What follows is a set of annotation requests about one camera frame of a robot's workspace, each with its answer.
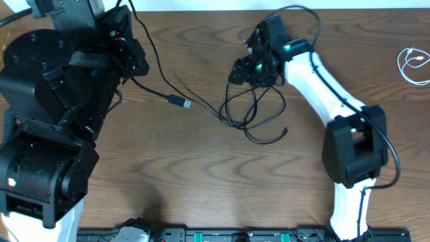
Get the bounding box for white USB cable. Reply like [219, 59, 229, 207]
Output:
[396, 46, 430, 87]

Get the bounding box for thick black USB cable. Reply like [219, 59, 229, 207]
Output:
[116, 0, 286, 130]

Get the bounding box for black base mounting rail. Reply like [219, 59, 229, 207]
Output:
[77, 227, 413, 242]

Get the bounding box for thin black USB cable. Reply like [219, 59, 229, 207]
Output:
[218, 82, 290, 145]

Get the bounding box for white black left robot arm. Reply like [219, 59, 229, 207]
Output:
[1, 1, 149, 241]

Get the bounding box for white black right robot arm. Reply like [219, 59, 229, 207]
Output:
[228, 39, 389, 241]

